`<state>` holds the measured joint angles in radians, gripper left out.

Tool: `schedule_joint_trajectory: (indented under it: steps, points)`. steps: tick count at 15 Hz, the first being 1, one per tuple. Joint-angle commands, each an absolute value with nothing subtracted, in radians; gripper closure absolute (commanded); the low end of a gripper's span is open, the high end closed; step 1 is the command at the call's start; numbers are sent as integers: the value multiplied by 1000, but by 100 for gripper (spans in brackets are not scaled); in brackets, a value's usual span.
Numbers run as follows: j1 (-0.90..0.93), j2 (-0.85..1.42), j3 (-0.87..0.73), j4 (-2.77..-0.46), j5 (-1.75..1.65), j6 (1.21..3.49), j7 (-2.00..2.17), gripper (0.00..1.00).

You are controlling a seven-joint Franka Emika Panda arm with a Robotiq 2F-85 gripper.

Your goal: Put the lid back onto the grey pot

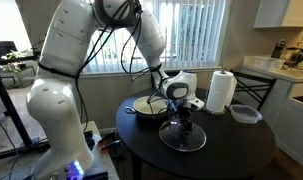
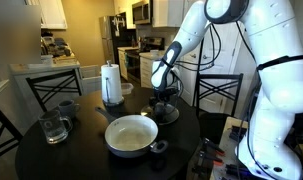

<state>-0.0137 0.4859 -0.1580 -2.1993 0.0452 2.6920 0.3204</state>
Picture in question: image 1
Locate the black coffee grinder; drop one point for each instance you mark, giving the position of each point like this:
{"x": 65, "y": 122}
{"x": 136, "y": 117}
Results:
{"x": 277, "y": 50}

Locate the white wall cabinet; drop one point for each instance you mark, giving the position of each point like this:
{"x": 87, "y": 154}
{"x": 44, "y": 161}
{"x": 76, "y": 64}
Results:
{"x": 277, "y": 13}

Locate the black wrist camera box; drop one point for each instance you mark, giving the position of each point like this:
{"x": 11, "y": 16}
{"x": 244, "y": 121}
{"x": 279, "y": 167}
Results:
{"x": 172, "y": 106}

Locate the robot mounting table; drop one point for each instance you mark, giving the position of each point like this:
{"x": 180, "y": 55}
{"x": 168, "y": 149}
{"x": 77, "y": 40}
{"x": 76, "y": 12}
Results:
{"x": 102, "y": 160}

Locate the green potted plant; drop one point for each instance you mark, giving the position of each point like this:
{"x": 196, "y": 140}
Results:
{"x": 14, "y": 66}

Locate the clear plastic bin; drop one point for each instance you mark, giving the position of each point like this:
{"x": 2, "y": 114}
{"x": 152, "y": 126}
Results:
{"x": 267, "y": 63}

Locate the white paper towel roll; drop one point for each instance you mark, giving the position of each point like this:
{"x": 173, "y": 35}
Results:
{"x": 219, "y": 90}

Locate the black block on mounting table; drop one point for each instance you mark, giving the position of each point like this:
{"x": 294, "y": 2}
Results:
{"x": 89, "y": 140}

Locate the orange black clamp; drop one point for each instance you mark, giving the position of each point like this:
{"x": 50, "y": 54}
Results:
{"x": 107, "y": 136}
{"x": 111, "y": 146}

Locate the grey pot with cream inside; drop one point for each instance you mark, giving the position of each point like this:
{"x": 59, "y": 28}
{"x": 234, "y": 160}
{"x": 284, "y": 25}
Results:
{"x": 142, "y": 107}

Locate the white vertical window blinds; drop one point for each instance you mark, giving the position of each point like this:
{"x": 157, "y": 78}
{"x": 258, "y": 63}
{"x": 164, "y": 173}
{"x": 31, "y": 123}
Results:
{"x": 201, "y": 33}

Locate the black tripod stand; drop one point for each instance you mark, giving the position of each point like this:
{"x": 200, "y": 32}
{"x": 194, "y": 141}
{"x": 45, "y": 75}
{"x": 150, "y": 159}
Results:
{"x": 7, "y": 103}

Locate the clear plastic food container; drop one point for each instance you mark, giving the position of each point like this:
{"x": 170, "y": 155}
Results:
{"x": 246, "y": 114}

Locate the round glass pot lid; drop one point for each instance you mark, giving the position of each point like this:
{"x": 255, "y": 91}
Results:
{"x": 191, "y": 141}

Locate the black electric kettle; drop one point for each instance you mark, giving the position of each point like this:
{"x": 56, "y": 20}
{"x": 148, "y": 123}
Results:
{"x": 295, "y": 55}

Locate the white counter base cabinet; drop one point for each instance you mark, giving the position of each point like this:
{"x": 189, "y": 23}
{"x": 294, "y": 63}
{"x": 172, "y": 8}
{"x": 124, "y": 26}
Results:
{"x": 291, "y": 126}

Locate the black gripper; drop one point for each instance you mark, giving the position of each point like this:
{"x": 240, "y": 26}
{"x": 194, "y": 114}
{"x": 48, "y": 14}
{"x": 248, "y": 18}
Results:
{"x": 189, "y": 106}

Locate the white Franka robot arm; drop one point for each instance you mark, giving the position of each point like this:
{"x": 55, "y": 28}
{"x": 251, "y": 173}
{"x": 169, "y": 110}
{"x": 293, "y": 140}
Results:
{"x": 54, "y": 110}

